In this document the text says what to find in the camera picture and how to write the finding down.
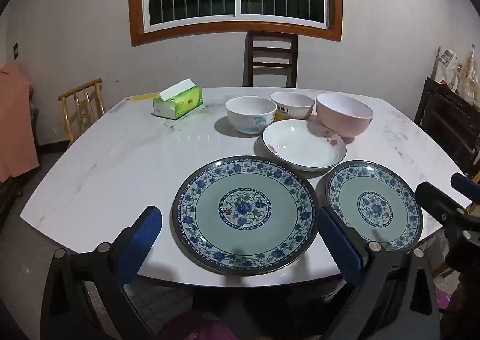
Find ribbed white and pink bowl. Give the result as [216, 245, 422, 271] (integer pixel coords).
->
[270, 91, 316, 122]

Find purple patterned cloth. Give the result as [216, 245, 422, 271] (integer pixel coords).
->
[161, 312, 241, 340]

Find stacked dark wooden chairs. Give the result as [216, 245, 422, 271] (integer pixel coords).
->
[414, 77, 480, 176]

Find white plate with pink flowers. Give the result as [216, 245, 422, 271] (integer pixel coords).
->
[262, 119, 348, 172]

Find bamboo chair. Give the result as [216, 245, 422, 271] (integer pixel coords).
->
[57, 78, 106, 146]

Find large blue floral plate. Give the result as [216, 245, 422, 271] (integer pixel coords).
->
[172, 155, 319, 275]

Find small blue floral plate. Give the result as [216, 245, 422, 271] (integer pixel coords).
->
[325, 160, 424, 254]

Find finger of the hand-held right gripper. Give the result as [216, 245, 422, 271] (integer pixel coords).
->
[451, 173, 480, 200]
[415, 181, 469, 230]

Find large pink bowl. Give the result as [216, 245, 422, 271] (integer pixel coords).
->
[316, 93, 374, 139]

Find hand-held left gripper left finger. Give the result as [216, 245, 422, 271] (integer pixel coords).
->
[40, 206, 163, 340]

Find dark wooden chair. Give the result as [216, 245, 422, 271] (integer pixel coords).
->
[243, 32, 299, 88]

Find pink cloth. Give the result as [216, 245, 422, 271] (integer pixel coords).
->
[0, 63, 40, 183]

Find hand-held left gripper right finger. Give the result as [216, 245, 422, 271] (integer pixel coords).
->
[317, 207, 441, 340]

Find green tissue box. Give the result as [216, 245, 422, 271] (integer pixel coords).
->
[152, 78, 203, 120]

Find bags and papers pile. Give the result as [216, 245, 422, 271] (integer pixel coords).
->
[435, 45, 480, 101]

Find white bowl with cartoon print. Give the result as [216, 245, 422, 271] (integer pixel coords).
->
[225, 96, 277, 135]

